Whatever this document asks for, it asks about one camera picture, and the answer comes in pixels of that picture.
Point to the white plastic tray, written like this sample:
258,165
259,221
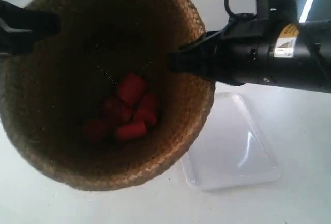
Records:
230,150

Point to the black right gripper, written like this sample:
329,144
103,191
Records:
232,55

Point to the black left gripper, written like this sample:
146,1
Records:
21,28

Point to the red cylinder upright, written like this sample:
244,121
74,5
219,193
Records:
131,88

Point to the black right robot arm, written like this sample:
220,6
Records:
298,54

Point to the woven straw basket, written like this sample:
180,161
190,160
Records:
46,96

